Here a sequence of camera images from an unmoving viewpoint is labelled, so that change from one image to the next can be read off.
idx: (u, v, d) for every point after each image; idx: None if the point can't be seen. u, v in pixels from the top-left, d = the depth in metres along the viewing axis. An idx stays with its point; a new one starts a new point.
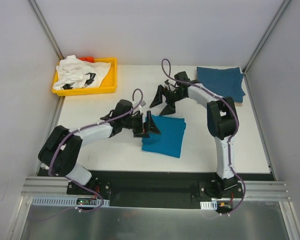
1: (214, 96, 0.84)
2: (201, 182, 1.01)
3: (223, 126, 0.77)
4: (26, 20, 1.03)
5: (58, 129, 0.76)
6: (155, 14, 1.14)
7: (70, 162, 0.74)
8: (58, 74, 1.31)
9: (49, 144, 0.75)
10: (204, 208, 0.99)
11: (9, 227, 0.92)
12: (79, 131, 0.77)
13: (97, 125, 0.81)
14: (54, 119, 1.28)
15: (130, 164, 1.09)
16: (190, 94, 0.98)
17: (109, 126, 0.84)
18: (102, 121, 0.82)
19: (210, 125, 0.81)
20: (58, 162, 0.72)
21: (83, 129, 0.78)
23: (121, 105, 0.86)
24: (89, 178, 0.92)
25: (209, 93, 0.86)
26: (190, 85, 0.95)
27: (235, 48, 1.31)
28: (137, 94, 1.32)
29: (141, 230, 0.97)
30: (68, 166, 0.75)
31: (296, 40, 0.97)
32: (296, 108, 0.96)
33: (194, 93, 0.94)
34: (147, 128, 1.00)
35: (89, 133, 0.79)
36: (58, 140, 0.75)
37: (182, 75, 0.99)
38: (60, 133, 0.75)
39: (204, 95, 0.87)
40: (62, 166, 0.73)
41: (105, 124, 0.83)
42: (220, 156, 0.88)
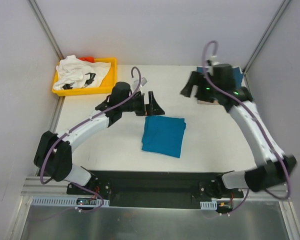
1: (274, 150, 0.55)
2: (201, 182, 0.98)
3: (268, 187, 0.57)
4: (26, 20, 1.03)
5: (46, 135, 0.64)
6: (155, 14, 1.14)
7: (64, 168, 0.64)
8: (58, 74, 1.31)
9: (39, 151, 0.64)
10: (205, 208, 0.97)
11: (9, 227, 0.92)
12: (68, 135, 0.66)
13: (90, 120, 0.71)
14: (54, 120, 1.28)
15: (130, 163, 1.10)
16: (232, 111, 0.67)
17: (104, 117, 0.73)
18: (95, 115, 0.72)
19: (253, 176, 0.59)
20: (50, 168, 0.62)
21: (72, 131, 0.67)
23: (117, 90, 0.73)
24: (89, 178, 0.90)
25: (266, 137, 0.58)
26: (240, 103, 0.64)
27: (235, 48, 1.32)
28: (136, 72, 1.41)
29: (141, 230, 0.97)
30: (62, 172, 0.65)
31: (296, 40, 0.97)
32: (297, 109, 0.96)
33: (237, 118, 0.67)
34: None
35: (80, 133, 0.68)
36: (48, 146, 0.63)
37: (226, 72, 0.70)
38: (48, 139, 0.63)
39: (257, 137, 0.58)
40: (56, 173, 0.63)
41: (99, 117, 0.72)
42: (233, 180, 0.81)
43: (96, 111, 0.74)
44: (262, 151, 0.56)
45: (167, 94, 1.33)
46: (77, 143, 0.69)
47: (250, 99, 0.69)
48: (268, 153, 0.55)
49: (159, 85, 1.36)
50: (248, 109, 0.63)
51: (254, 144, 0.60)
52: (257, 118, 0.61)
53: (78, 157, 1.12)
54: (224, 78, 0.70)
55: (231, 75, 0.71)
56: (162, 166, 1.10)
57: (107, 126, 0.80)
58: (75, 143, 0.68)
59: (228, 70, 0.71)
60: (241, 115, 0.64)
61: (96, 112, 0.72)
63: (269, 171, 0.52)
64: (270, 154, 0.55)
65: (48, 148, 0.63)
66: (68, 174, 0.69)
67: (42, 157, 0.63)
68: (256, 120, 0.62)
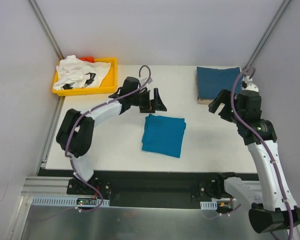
1: (286, 201, 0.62)
2: (201, 182, 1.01)
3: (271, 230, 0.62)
4: (26, 20, 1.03)
5: (70, 112, 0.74)
6: (155, 14, 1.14)
7: (85, 142, 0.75)
8: (58, 74, 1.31)
9: (63, 127, 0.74)
10: (205, 208, 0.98)
11: (9, 227, 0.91)
12: (90, 112, 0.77)
13: (107, 104, 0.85)
14: (54, 120, 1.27)
15: (130, 163, 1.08)
16: (250, 146, 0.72)
17: (117, 104, 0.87)
18: (110, 100, 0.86)
19: (258, 215, 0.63)
20: (74, 142, 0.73)
21: (93, 110, 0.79)
23: (128, 82, 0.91)
24: (93, 174, 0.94)
25: (281, 187, 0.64)
26: (260, 141, 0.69)
27: (235, 48, 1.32)
28: (144, 69, 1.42)
29: (142, 230, 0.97)
30: (84, 146, 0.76)
31: (296, 40, 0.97)
32: (297, 108, 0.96)
33: (254, 156, 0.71)
34: (154, 105, 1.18)
35: (100, 113, 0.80)
36: (72, 123, 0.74)
37: (253, 104, 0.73)
38: (73, 116, 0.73)
39: (271, 184, 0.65)
40: (79, 145, 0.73)
41: (114, 103, 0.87)
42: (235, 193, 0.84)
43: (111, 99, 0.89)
44: (273, 199, 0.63)
45: (167, 93, 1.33)
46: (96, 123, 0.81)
47: (273, 139, 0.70)
48: (279, 202, 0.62)
49: (160, 85, 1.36)
50: (268, 149, 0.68)
51: (267, 188, 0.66)
52: (275, 162, 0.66)
53: None
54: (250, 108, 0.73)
55: (257, 107, 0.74)
56: (162, 165, 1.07)
57: (118, 114, 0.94)
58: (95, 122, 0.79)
59: (256, 101, 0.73)
60: (260, 154, 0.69)
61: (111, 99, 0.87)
63: (275, 219, 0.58)
64: (281, 203, 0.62)
65: (72, 123, 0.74)
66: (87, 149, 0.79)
67: (67, 131, 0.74)
68: (274, 163, 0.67)
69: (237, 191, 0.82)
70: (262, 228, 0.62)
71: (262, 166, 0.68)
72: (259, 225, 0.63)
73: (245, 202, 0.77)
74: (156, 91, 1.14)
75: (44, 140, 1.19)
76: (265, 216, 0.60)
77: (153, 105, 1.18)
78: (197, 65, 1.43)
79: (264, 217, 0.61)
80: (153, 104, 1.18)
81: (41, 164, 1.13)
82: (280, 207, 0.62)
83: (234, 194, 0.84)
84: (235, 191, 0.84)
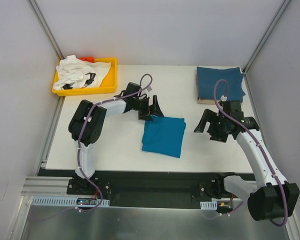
1: (275, 175, 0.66)
2: (201, 182, 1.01)
3: (270, 214, 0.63)
4: (25, 20, 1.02)
5: (83, 102, 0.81)
6: (156, 14, 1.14)
7: (96, 130, 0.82)
8: (58, 74, 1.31)
9: (77, 116, 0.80)
10: (205, 208, 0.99)
11: (9, 227, 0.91)
12: (101, 104, 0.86)
13: (114, 100, 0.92)
14: (54, 120, 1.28)
15: (130, 163, 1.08)
16: (238, 138, 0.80)
17: (123, 102, 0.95)
18: (117, 99, 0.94)
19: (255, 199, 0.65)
20: (88, 128, 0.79)
21: (104, 103, 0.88)
23: (132, 86, 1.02)
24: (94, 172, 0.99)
25: (269, 164, 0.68)
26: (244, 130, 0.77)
27: (235, 48, 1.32)
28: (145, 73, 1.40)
29: (142, 230, 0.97)
30: (96, 133, 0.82)
31: (296, 40, 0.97)
32: (297, 108, 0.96)
33: (243, 145, 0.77)
34: (152, 109, 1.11)
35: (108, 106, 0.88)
36: (85, 112, 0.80)
37: (234, 105, 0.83)
38: (86, 105, 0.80)
39: (260, 163, 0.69)
40: (93, 132, 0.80)
41: (120, 100, 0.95)
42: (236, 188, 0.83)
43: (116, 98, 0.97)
44: (264, 177, 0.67)
45: (167, 94, 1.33)
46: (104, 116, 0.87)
47: (256, 127, 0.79)
48: (269, 177, 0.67)
49: (160, 85, 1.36)
50: (252, 135, 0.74)
51: (257, 169, 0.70)
52: (260, 144, 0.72)
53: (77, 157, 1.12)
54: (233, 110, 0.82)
55: (239, 108, 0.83)
56: (162, 165, 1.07)
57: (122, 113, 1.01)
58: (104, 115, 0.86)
59: (235, 104, 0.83)
60: (246, 140, 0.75)
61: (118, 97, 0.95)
63: (268, 195, 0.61)
64: (271, 179, 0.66)
65: (85, 112, 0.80)
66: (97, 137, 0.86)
67: (80, 119, 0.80)
68: (259, 145, 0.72)
69: (237, 187, 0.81)
70: (261, 211, 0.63)
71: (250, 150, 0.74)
72: (258, 210, 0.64)
73: (244, 195, 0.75)
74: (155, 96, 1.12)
75: (44, 140, 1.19)
76: (260, 194, 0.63)
77: (151, 110, 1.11)
78: (197, 65, 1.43)
79: (260, 197, 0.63)
80: (151, 109, 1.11)
81: (41, 163, 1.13)
82: (271, 182, 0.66)
83: (236, 192, 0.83)
84: (236, 189, 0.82)
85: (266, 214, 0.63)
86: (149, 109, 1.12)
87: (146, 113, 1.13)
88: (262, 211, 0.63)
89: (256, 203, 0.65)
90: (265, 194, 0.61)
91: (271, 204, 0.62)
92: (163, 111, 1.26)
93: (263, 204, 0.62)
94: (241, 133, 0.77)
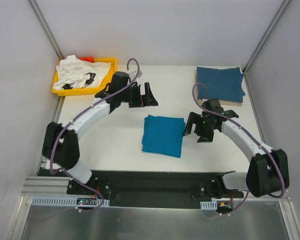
1: (261, 145, 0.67)
2: (201, 182, 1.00)
3: (268, 185, 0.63)
4: (25, 19, 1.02)
5: (51, 126, 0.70)
6: (156, 14, 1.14)
7: (71, 156, 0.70)
8: (58, 74, 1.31)
9: (47, 142, 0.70)
10: (205, 208, 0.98)
11: (9, 227, 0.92)
12: (73, 123, 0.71)
13: (92, 108, 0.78)
14: (54, 120, 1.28)
15: (130, 164, 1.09)
16: (223, 129, 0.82)
17: (105, 104, 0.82)
18: (96, 102, 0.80)
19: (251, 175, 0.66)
20: (59, 154, 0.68)
21: (76, 120, 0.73)
23: (117, 77, 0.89)
24: (91, 175, 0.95)
25: (253, 139, 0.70)
26: (225, 118, 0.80)
27: (235, 48, 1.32)
28: (145, 74, 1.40)
29: (142, 230, 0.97)
30: (71, 159, 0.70)
31: (296, 40, 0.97)
32: (297, 108, 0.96)
33: (228, 132, 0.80)
34: (145, 100, 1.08)
35: (84, 122, 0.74)
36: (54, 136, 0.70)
37: (214, 102, 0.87)
38: (54, 129, 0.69)
39: (245, 140, 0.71)
40: (65, 159, 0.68)
41: (100, 104, 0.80)
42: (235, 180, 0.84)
43: (97, 100, 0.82)
44: (252, 150, 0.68)
45: (167, 94, 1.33)
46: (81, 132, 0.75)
47: (235, 115, 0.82)
48: (257, 149, 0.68)
49: (160, 85, 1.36)
50: (233, 121, 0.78)
51: (245, 147, 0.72)
52: (242, 126, 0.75)
53: None
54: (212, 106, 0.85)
55: (219, 104, 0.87)
56: (162, 165, 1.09)
57: (107, 114, 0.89)
58: (80, 133, 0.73)
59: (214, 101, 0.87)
60: (229, 127, 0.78)
61: (98, 100, 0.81)
63: (258, 163, 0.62)
64: (259, 150, 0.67)
65: (55, 136, 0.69)
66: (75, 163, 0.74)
67: (51, 144, 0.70)
68: (242, 127, 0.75)
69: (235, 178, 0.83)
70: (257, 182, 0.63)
71: (235, 134, 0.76)
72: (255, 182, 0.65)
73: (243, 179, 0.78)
74: (147, 84, 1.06)
75: None
76: (253, 166, 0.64)
77: (144, 102, 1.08)
78: (196, 66, 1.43)
79: (253, 170, 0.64)
80: (144, 100, 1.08)
81: (41, 163, 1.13)
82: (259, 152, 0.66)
83: (236, 184, 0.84)
84: (234, 180, 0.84)
85: (264, 186, 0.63)
86: (142, 100, 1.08)
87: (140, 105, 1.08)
88: (260, 183, 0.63)
89: (252, 177, 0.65)
90: (256, 163, 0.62)
91: (266, 173, 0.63)
92: (163, 111, 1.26)
93: (258, 175, 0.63)
94: (223, 122, 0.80)
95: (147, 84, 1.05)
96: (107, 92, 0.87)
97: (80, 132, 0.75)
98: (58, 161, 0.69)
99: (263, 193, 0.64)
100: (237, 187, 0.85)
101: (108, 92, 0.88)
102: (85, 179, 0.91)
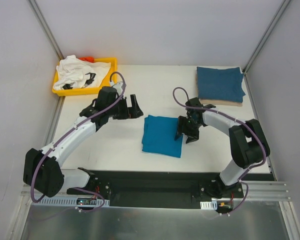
1: (236, 119, 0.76)
2: (201, 182, 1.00)
3: (250, 152, 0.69)
4: (25, 19, 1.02)
5: (31, 153, 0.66)
6: (156, 14, 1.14)
7: (52, 184, 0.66)
8: (58, 74, 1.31)
9: (27, 171, 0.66)
10: (205, 208, 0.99)
11: (9, 227, 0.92)
12: (54, 149, 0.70)
13: (75, 129, 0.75)
14: (54, 120, 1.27)
15: (130, 164, 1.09)
16: (205, 120, 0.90)
17: (89, 124, 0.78)
18: (79, 123, 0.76)
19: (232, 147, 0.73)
20: (40, 183, 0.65)
21: (58, 145, 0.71)
23: (104, 94, 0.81)
24: (88, 177, 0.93)
25: (228, 116, 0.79)
26: (205, 110, 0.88)
27: (235, 49, 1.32)
28: (145, 74, 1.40)
29: (141, 230, 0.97)
30: (53, 188, 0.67)
31: (296, 40, 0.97)
32: (297, 108, 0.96)
33: (210, 120, 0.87)
34: (132, 112, 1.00)
35: (66, 146, 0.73)
36: (34, 164, 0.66)
37: (194, 101, 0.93)
38: (34, 156, 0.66)
39: (222, 119, 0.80)
40: (46, 189, 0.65)
41: (84, 124, 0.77)
42: (230, 170, 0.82)
43: (82, 119, 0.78)
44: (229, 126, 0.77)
45: (167, 94, 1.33)
46: (64, 156, 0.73)
47: (212, 106, 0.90)
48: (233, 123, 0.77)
49: (160, 85, 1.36)
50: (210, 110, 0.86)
51: (224, 126, 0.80)
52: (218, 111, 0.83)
53: (77, 157, 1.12)
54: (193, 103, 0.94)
55: (199, 102, 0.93)
56: (162, 165, 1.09)
57: (95, 131, 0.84)
58: (62, 158, 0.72)
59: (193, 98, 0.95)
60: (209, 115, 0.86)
61: (82, 119, 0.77)
63: (236, 131, 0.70)
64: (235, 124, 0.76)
65: (35, 164, 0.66)
66: (59, 189, 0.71)
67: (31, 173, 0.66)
68: (218, 112, 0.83)
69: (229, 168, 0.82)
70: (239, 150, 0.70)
71: (215, 120, 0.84)
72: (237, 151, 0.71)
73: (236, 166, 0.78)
74: (134, 96, 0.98)
75: (44, 140, 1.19)
76: (233, 137, 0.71)
77: (132, 114, 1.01)
78: (197, 66, 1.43)
79: (233, 140, 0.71)
80: (132, 112, 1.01)
81: None
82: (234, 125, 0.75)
83: (231, 174, 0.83)
84: (229, 171, 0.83)
85: (247, 153, 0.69)
86: (129, 112, 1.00)
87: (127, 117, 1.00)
88: (241, 150, 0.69)
89: (235, 148, 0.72)
90: (234, 132, 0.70)
91: (245, 141, 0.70)
92: (163, 111, 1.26)
93: (238, 144, 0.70)
94: (203, 113, 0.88)
95: (133, 96, 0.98)
96: (94, 109, 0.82)
97: (63, 157, 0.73)
98: (40, 189, 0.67)
99: (247, 162, 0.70)
100: (233, 178, 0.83)
101: (94, 109, 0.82)
102: (82, 184, 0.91)
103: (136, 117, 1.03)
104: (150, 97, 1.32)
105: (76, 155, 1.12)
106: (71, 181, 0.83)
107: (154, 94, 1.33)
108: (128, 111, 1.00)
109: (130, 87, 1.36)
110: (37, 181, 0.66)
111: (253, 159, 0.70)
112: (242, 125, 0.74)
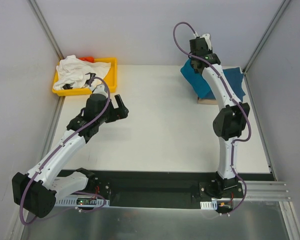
1: (232, 98, 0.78)
2: (201, 182, 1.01)
3: (230, 128, 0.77)
4: (25, 19, 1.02)
5: (16, 179, 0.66)
6: (156, 14, 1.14)
7: (41, 206, 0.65)
8: (58, 74, 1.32)
9: (17, 194, 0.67)
10: (205, 208, 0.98)
11: (9, 227, 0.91)
12: (40, 173, 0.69)
13: (62, 145, 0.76)
14: (53, 120, 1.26)
15: (129, 164, 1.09)
16: (202, 72, 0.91)
17: (76, 139, 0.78)
18: (65, 139, 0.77)
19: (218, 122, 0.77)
20: (31, 205, 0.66)
21: (44, 167, 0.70)
23: (94, 103, 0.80)
24: (84, 180, 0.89)
25: (227, 90, 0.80)
26: (208, 65, 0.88)
27: (235, 49, 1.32)
28: (145, 74, 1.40)
29: (142, 230, 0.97)
30: (45, 209, 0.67)
31: (296, 40, 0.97)
32: (296, 109, 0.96)
33: (208, 77, 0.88)
34: (121, 114, 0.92)
35: (53, 167, 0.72)
36: (23, 188, 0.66)
37: (200, 43, 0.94)
38: (20, 181, 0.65)
39: (221, 90, 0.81)
40: (37, 210, 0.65)
41: (70, 140, 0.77)
42: (223, 156, 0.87)
43: (69, 133, 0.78)
44: (224, 101, 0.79)
45: (167, 94, 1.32)
46: (53, 177, 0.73)
47: (217, 62, 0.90)
48: (228, 101, 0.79)
49: (160, 85, 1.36)
50: (214, 69, 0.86)
51: (220, 97, 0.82)
52: (221, 76, 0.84)
53: (77, 157, 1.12)
54: (198, 48, 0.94)
55: (204, 46, 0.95)
56: (162, 165, 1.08)
57: (85, 142, 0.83)
58: (50, 179, 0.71)
59: (201, 41, 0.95)
60: (210, 74, 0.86)
61: (68, 135, 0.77)
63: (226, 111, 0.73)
64: (229, 102, 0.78)
65: (23, 188, 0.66)
66: (53, 206, 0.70)
67: (20, 195, 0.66)
68: (220, 77, 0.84)
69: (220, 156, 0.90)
70: (224, 126, 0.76)
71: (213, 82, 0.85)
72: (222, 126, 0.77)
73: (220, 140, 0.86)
74: (118, 96, 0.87)
75: (44, 140, 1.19)
76: (221, 113, 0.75)
77: (120, 114, 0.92)
78: None
79: (220, 116, 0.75)
80: (120, 112, 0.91)
81: None
82: (230, 104, 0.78)
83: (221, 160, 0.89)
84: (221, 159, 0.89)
85: (225, 129, 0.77)
86: (118, 113, 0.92)
87: (115, 117, 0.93)
88: (223, 127, 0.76)
89: (219, 122, 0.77)
90: (224, 113, 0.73)
91: (229, 120, 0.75)
92: (163, 110, 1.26)
93: (223, 121, 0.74)
94: (205, 68, 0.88)
95: (117, 95, 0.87)
96: (82, 120, 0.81)
97: (52, 177, 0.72)
98: (32, 211, 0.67)
99: (223, 135, 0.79)
100: (224, 165, 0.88)
101: (83, 120, 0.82)
102: (81, 187, 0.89)
103: (125, 117, 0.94)
104: (150, 97, 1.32)
105: (76, 155, 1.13)
106: (68, 187, 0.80)
107: (154, 94, 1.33)
108: (116, 112, 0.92)
109: (129, 87, 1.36)
110: (27, 202, 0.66)
111: (232, 132, 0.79)
112: (237, 106, 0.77)
